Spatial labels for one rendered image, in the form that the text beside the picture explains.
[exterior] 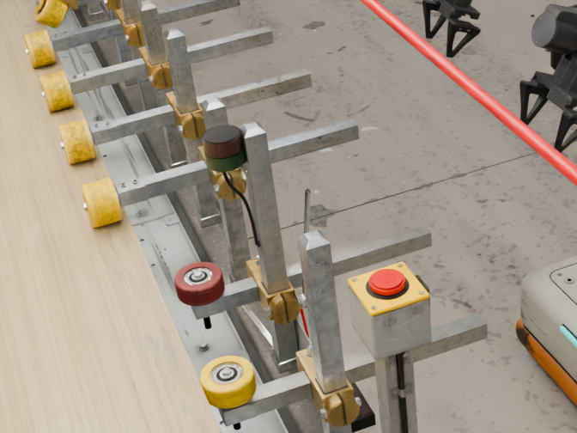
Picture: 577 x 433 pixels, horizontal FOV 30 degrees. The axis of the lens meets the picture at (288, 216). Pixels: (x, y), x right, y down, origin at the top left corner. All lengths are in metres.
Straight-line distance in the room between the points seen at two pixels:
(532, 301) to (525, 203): 0.83
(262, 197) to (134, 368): 0.33
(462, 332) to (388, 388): 0.46
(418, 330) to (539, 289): 1.53
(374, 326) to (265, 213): 0.56
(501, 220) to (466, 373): 0.71
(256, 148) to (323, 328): 0.30
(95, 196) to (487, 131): 2.22
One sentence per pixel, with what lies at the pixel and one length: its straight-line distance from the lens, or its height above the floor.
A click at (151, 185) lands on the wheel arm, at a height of 0.96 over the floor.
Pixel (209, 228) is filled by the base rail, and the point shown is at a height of 0.70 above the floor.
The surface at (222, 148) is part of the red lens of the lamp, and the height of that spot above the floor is 1.17.
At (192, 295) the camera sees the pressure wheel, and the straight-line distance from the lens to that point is 1.76.
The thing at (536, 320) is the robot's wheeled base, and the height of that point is 0.19.
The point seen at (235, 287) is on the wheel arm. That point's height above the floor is 0.86.
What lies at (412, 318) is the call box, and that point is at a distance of 1.18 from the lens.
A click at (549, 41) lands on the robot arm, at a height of 1.19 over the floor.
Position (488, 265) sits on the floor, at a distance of 3.25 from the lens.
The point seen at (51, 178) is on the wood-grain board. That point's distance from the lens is 2.16.
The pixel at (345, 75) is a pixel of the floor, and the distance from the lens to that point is 4.37.
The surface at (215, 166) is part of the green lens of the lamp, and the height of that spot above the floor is 1.14.
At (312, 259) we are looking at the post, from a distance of 1.44.
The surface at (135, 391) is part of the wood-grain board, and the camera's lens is 1.60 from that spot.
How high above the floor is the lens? 1.95
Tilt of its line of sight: 34 degrees down
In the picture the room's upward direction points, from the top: 8 degrees counter-clockwise
